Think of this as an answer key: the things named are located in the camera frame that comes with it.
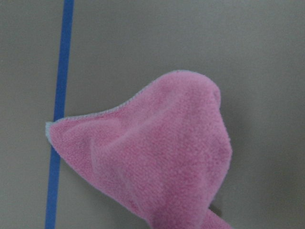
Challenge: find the pink red towel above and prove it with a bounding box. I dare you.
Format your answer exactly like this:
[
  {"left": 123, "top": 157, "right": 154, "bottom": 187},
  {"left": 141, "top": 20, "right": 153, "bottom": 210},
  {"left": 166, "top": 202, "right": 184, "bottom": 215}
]
[{"left": 46, "top": 70, "right": 232, "bottom": 229}]

